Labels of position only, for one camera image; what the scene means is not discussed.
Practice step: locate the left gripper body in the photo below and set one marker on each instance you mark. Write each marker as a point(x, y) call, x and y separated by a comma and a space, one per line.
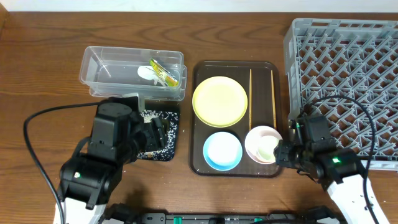
point(157, 133)

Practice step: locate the grey dishwasher rack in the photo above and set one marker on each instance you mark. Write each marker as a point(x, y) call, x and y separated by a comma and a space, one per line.
point(347, 71)

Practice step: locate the crumpled white tissue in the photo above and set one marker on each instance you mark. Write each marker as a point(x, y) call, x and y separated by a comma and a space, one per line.
point(148, 73)

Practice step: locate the clear plastic bin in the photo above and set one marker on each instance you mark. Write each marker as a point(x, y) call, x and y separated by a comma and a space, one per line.
point(112, 72)

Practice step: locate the green yellow snack wrapper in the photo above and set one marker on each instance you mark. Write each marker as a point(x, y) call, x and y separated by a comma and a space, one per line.
point(163, 74)

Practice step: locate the white cup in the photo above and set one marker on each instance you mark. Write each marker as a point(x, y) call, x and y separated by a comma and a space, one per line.
point(266, 147)

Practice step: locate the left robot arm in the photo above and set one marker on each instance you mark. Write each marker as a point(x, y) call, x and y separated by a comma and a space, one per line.
point(88, 178)

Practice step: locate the pink bowl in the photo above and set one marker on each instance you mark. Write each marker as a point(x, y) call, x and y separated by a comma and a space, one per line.
point(252, 139)

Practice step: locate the black waste tray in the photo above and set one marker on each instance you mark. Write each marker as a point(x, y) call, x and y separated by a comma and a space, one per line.
point(173, 109)

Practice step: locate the brown serving tray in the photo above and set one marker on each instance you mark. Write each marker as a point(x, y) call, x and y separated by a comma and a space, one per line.
point(261, 116)

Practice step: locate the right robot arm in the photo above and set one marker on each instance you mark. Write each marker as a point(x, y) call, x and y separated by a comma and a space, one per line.
point(312, 151)

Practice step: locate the yellow plate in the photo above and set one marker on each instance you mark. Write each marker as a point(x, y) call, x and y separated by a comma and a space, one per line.
point(219, 101)

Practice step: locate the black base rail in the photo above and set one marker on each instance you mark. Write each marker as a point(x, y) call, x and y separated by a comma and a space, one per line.
point(217, 218)

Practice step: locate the blue bowl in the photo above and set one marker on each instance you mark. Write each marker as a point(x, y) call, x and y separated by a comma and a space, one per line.
point(222, 151)

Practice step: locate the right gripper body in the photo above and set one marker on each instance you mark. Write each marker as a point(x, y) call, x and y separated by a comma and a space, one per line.
point(282, 152)

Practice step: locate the pile of rice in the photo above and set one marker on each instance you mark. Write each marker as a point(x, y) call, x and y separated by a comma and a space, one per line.
point(148, 115)

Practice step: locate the wooden chopstick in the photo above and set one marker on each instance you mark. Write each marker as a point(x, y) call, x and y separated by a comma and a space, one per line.
point(250, 99)
point(273, 101)

